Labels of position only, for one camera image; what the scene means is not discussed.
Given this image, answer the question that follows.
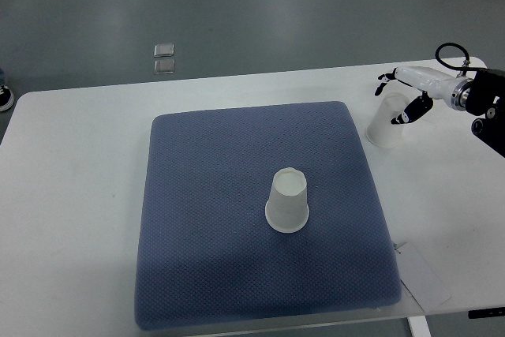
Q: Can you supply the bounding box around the blue textured cushion mat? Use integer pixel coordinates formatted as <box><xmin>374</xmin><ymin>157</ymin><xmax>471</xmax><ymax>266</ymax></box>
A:
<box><xmin>135</xmin><ymin>101</ymin><xmax>402</xmax><ymax>330</ymax></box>

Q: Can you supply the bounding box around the black table control panel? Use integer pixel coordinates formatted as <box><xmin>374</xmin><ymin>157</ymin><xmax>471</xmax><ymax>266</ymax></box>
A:
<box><xmin>468</xmin><ymin>307</ymin><xmax>505</xmax><ymax>320</ymax></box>

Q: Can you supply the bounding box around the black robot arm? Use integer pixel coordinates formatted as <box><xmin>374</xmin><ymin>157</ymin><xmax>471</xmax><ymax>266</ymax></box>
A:
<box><xmin>465</xmin><ymin>68</ymin><xmax>504</xmax><ymax>156</ymax></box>

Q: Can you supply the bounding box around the white paper cup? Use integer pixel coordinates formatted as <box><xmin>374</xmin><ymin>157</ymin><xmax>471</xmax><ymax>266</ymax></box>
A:
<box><xmin>365</xmin><ymin>92</ymin><xmax>409</xmax><ymax>148</ymax></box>
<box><xmin>265</xmin><ymin>167</ymin><xmax>309</xmax><ymax>234</ymax></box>

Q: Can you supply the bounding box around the black cable loop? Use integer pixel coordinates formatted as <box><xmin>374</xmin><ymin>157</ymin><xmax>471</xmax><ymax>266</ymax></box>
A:
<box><xmin>435</xmin><ymin>42</ymin><xmax>481</xmax><ymax>80</ymax></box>

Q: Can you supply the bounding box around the black white sneaker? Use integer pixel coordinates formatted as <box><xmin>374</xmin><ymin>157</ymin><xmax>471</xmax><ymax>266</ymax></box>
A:
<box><xmin>0</xmin><ymin>85</ymin><xmax>15</xmax><ymax>112</ymax></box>

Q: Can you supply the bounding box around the white table leg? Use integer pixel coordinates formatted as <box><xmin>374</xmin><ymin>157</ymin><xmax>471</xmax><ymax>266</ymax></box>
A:
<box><xmin>407</xmin><ymin>316</ymin><xmax>432</xmax><ymax>337</ymax></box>

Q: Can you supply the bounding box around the upper metal floor plate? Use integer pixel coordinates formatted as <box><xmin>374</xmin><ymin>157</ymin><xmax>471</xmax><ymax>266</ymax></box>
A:
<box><xmin>154</xmin><ymin>43</ymin><xmax>174</xmax><ymax>58</ymax></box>

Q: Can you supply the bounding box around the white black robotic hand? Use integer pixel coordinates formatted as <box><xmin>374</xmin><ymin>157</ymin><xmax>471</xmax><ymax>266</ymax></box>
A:
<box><xmin>375</xmin><ymin>66</ymin><xmax>472</xmax><ymax>125</ymax></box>

